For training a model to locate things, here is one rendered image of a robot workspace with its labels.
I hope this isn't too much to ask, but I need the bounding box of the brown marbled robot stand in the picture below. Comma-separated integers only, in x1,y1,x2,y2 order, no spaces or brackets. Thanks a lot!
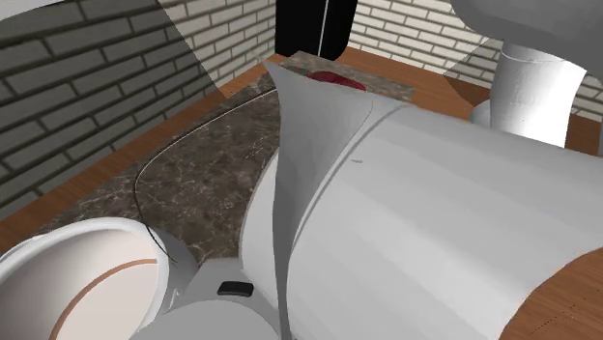
35,49,416,266

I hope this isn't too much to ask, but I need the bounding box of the black upright box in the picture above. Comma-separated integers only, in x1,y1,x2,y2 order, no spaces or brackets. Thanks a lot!
274,0,359,62

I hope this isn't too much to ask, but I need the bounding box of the white pedestal sink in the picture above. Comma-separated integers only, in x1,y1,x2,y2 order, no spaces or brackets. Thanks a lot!
449,0,603,157

